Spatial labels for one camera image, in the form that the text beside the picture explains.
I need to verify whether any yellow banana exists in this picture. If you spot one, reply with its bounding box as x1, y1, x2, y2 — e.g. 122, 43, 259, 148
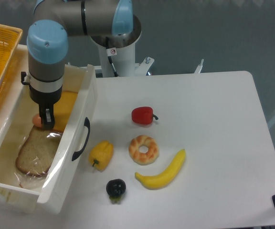
135, 149, 186, 190

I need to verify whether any black drawer handle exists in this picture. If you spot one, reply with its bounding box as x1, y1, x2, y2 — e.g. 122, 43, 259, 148
72, 117, 91, 161

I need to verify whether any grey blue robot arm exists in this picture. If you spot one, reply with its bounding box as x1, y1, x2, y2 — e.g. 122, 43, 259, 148
21, 0, 133, 130

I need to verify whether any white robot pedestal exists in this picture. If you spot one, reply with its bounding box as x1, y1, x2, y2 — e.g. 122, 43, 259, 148
91, 16, 154, 78

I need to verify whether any black cable on pedestal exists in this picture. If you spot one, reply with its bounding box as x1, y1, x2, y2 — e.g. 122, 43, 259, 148
105, 35, 119, 77

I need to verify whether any dark purple mangosteen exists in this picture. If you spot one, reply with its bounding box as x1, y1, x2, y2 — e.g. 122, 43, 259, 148
106, 178, 127, 204

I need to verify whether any white plastic drawer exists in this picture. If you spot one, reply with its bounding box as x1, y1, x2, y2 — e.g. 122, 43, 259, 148
0, 65, 97, 214

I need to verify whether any brown egg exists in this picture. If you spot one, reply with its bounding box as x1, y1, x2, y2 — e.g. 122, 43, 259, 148
32, 114, 38, 127

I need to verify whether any brown bread slice in wrap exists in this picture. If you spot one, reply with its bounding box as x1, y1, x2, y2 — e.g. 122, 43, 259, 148
15, 126, 63, 177

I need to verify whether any glazed bread ring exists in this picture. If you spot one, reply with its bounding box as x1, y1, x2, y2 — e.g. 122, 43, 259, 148
128, 135, 159, 166

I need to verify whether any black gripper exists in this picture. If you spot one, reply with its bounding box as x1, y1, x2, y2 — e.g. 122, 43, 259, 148
29, 89, 62, 130

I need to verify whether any yellow bell pepper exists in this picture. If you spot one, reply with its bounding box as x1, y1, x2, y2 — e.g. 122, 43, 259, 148
88, 141, 114, 171

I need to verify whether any red bell pepper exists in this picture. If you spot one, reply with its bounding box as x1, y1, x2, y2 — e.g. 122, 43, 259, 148
131, 106, 159, 125

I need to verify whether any orange cake slice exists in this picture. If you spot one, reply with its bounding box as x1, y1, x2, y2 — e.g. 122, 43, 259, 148
53, 91, 78, 132

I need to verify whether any white drawer cabinet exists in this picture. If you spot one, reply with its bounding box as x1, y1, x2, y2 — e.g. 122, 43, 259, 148
0, 44, 41, 213

